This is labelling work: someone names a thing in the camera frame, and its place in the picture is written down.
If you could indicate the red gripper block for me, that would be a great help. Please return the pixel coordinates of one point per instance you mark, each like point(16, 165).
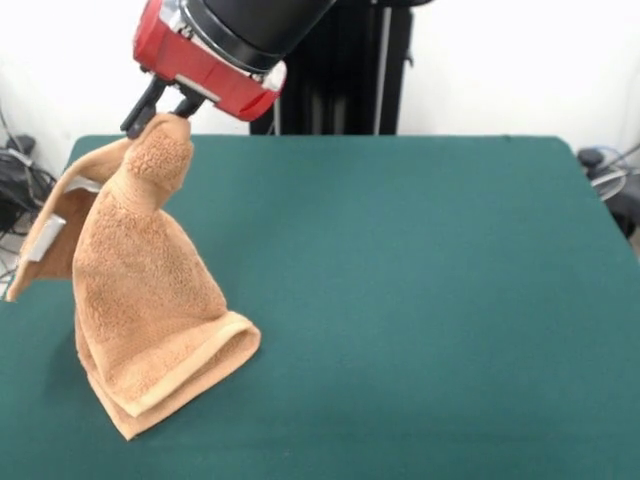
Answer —
point(200, 70)

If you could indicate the black upright stand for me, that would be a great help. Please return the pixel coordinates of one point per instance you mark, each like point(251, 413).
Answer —
point(345, 85)

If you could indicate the dark green table cloth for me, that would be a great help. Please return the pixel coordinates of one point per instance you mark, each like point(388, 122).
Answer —
point(425, 300)

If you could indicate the orange terry towel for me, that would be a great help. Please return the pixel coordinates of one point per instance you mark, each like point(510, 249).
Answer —
point(140, 280)

